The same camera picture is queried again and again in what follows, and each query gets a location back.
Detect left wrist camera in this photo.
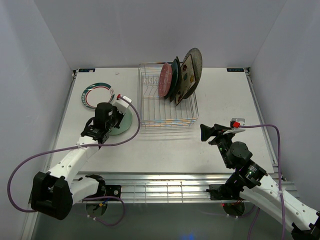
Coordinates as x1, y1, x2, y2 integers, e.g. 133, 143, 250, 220
114, 94, 132, 115

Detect right blue table label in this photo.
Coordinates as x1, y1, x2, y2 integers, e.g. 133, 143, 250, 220
226, 68, 245, 73

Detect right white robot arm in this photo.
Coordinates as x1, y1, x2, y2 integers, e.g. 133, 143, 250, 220
200, 118, 320, 240

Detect wire dish rack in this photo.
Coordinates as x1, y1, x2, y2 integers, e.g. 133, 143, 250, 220
137, 62, 199, 131

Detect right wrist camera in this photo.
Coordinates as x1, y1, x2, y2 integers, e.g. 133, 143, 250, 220
223, 118, 246, 135

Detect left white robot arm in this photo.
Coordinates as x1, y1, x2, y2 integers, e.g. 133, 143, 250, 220
31, 98, 129, 220

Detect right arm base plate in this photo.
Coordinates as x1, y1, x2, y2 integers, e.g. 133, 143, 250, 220
206, 184, 240, 200

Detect left blue table label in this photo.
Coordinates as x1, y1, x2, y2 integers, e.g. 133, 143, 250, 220
78, 68, 96, 73

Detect mint green flower plate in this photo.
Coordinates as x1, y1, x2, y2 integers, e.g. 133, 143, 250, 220
109, 109, 133, 136

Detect aluminium frame rails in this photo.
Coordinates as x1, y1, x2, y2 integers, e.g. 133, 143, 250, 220
28, 67, 301, 205

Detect blue table label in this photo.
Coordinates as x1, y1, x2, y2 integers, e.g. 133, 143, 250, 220
226, 68, 245, 73
78, 68, 96, 73

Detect speckled round plate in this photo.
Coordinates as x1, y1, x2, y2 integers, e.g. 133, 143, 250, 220
183, 47, 203, 99

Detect black floral square plate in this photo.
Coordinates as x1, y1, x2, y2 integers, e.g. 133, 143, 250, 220
169, 56, 182, 102

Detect white plate green rim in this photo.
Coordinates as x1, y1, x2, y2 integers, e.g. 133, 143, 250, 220
81, 82, 115, 110

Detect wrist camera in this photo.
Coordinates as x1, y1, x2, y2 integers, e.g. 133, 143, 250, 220
223, 118, 246, 135
114, 94, 132, 115

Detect cream floral square plate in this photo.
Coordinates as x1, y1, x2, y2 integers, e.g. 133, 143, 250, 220
175, 54, 196, 105

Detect pink dotted plate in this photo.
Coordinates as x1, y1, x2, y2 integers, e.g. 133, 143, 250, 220
158, 63, 172, 97

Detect teal square plate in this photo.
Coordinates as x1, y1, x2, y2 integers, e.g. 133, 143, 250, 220
164, 56, 180, 102

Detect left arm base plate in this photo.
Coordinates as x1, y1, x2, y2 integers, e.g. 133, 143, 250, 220
103, 185, 122, 198

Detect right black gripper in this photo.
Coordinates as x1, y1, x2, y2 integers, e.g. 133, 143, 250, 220
199, 123, 236, 168

